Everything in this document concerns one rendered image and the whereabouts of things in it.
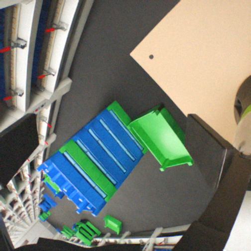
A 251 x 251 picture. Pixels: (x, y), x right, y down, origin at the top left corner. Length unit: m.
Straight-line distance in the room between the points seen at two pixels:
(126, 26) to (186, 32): 0.53
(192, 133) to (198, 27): 0.21
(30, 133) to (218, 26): 0.28
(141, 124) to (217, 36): 0.78
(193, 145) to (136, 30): 0.70
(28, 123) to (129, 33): 0.72
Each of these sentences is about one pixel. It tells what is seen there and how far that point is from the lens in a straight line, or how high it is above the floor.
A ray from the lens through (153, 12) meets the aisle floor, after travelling 0.78.
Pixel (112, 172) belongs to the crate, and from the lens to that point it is 0.92.
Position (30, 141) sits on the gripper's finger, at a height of 0.65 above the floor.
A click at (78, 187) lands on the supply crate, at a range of 0.84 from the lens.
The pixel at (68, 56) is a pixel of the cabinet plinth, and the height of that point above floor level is 0.05.
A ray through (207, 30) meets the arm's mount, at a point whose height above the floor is 0.38.
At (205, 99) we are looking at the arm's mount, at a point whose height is 0.38.
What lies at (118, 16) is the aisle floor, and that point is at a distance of 0.86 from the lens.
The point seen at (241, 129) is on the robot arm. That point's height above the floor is 0.49.
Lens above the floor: 0.69
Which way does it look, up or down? 39 degrees down
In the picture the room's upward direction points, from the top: 136 degrees counter-clockwise
